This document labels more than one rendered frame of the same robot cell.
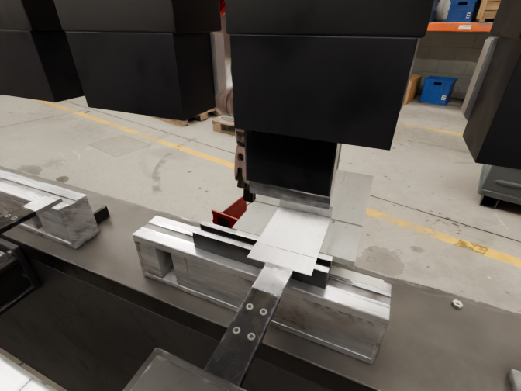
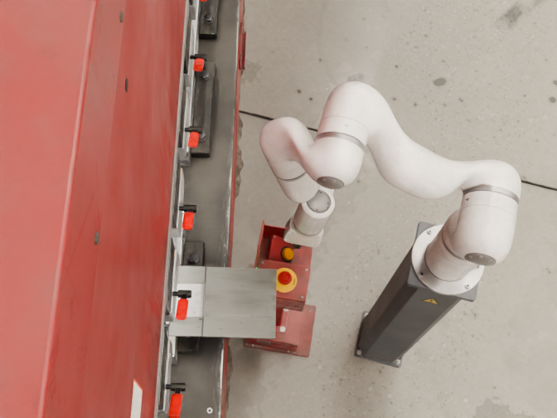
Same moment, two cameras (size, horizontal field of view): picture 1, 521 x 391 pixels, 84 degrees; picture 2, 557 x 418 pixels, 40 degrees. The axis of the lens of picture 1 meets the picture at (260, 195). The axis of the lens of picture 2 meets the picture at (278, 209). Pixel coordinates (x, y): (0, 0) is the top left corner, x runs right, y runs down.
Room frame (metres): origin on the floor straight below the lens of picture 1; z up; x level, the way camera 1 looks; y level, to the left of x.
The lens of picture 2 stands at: (0.28, -0.56, 2.90)
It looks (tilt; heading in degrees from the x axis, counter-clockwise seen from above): 68 degrees down; 61
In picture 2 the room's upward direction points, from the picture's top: 7 degrees clockwise
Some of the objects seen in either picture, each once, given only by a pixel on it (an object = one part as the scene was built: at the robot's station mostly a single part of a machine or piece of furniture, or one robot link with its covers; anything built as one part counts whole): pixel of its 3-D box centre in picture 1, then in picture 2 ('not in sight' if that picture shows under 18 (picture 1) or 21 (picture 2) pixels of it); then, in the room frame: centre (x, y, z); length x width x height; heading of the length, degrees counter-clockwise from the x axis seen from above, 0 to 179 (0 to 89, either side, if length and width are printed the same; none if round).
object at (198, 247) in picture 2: not in sight; (191, 296); (0.36, -0.02, 0.89); 0.30 x 0.05 x 0.03; 66
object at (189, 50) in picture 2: not in sight; (173, 46); (0.52, 0.49, 1.26); 0.15 x 0.09 x 0.17; 66
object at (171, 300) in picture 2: (326, 30); (154, 280); (0.28, -0.06, 1.26); 0.15 x 0.09 x 0.17; 66
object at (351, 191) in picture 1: (312, 200); (224, 302); (0.43, -0.09, 1.00); 0.26 x 0.18 x 0.01; 156
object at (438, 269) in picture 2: not in sight; (456, 249); (1.01, -0.20, 1.09); 0.19 x 0.19 x 0.18
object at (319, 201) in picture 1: (289, 164); not in sight; (0.29, -0.03, 1.13); 0.10 x 0.02 x 0.10; 66
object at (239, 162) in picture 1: (250, 158); (304, 229); (0.70, 0.03, 0.95); 0.10 x 0.07 x 0.11; 148
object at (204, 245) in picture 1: (258, 251); not in sight; (0.31, 0.00, 0.99); 0.20 x 0.03 x 0.03; 66
